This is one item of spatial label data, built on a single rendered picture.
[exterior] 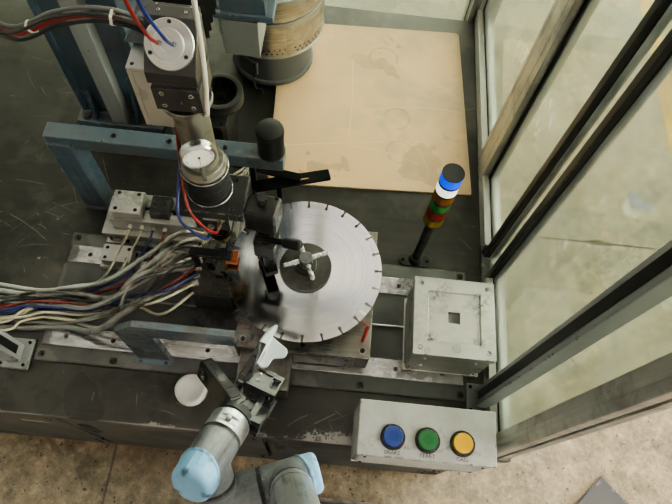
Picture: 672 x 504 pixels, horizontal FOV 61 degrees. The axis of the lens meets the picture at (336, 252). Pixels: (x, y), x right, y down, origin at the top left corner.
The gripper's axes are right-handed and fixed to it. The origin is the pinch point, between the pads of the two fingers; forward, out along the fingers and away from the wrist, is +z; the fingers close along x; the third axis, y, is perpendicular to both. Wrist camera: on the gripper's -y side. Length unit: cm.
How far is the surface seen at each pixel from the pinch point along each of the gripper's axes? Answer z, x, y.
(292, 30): 58, 48, -30
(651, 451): 84, -49, 127
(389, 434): -6.2, -0.8, 30.2
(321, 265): 12.5, 16.8, 3.5
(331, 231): 20.7, 20.6, 1.9
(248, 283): 4.9, 10.3, -8.8
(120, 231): 15.9, -0.5, -46.6
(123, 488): 13, -98, -35
